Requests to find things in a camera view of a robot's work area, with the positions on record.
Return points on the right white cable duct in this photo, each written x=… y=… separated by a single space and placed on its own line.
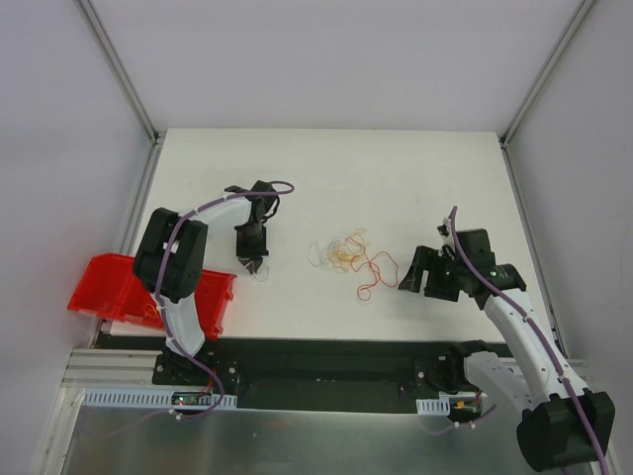
x=440 y=407

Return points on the left white cable duct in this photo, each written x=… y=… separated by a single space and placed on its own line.
x=156 y=399

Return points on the white cable duct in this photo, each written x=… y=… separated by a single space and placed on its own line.
x=440 y=407
x=156 y=399

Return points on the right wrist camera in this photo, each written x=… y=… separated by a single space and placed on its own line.
x=446 y=232

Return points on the red plastic bin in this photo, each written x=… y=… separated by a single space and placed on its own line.
x=109 y=290

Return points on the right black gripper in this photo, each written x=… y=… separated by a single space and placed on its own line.
x=430 y=272

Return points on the aluminium frame post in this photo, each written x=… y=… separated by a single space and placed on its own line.
x=107 y=48
x=561 y=46

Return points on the right aluminium frame post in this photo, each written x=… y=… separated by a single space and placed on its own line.
x=561 y=46

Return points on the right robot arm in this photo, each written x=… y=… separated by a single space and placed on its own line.
x=560 y=420

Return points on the left aluminium frame post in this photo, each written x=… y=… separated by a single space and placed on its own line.
x=107 y=48

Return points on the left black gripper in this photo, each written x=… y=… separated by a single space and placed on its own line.
x=252 y=251

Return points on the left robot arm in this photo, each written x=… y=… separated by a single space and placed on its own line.
x=170 y=258

